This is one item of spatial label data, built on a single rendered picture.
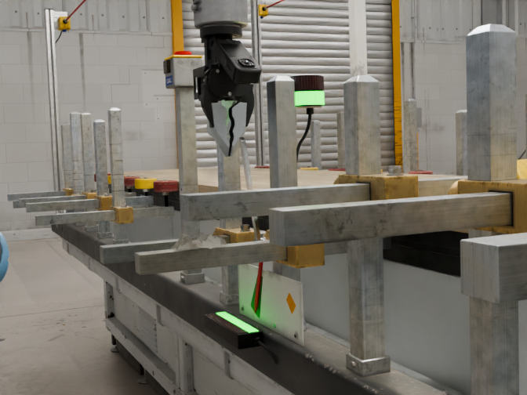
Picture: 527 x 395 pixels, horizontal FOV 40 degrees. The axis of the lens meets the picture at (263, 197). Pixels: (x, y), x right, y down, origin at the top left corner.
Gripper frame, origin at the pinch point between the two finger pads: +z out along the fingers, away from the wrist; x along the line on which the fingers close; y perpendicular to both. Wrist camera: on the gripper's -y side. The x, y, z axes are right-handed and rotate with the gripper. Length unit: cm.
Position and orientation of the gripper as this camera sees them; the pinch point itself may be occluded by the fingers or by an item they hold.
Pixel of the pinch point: (230, 148)
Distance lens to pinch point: 120.8
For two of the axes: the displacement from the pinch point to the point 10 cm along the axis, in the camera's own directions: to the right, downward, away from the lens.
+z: 0.3, 10.0, 0.7
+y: -4.1, -0.5, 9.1
